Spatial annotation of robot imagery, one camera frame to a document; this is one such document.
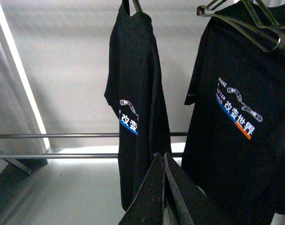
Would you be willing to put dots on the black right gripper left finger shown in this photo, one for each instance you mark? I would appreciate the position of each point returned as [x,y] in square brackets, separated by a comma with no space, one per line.
[149,203]

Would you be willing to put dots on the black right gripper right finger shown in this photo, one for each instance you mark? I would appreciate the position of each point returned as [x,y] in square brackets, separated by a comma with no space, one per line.
[191,205]

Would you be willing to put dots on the black hanger of shirt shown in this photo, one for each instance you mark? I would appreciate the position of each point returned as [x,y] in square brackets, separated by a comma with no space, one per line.
[135,3]

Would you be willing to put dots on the black printed t-shirt right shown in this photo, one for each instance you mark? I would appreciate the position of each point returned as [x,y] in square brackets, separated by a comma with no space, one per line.
[235,147]

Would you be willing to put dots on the thin lower rack bar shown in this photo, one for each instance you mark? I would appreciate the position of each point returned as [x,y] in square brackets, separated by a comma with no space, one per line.
[71,135]

